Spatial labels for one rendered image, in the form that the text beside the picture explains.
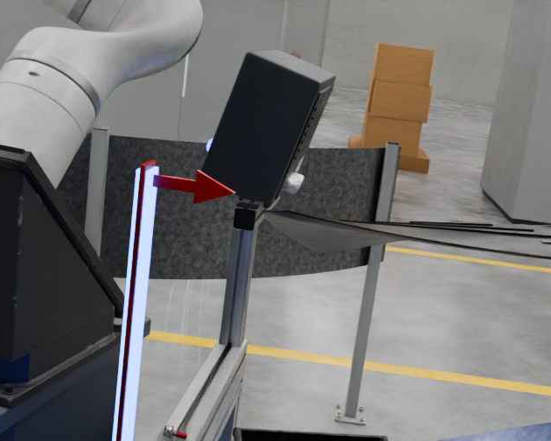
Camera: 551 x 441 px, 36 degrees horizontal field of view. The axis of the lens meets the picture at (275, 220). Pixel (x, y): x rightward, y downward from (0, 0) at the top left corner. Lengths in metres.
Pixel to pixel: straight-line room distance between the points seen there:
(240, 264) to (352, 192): 1.56
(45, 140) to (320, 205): 1.72
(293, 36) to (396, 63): 3.88
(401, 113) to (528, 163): 2.26
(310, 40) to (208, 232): 2.58
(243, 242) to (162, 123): 5.62
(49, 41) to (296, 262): 1.71
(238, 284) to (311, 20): 3.78
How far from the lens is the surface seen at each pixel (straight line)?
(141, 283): 0.60
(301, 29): 4.86
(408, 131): 8.74
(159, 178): 0.59
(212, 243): 2.44
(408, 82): 8.69
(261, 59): 1.15
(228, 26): 6.61
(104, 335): 0.94
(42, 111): 0.96
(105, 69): 1.02
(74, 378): 0.91
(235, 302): 1.16
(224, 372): 1.09
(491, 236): 0.54
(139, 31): 1.04
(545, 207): 6.88
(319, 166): 2.56
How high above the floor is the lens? 1.30
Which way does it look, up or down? 13 degrees down
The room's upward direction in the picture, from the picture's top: 7 degrees clockwise
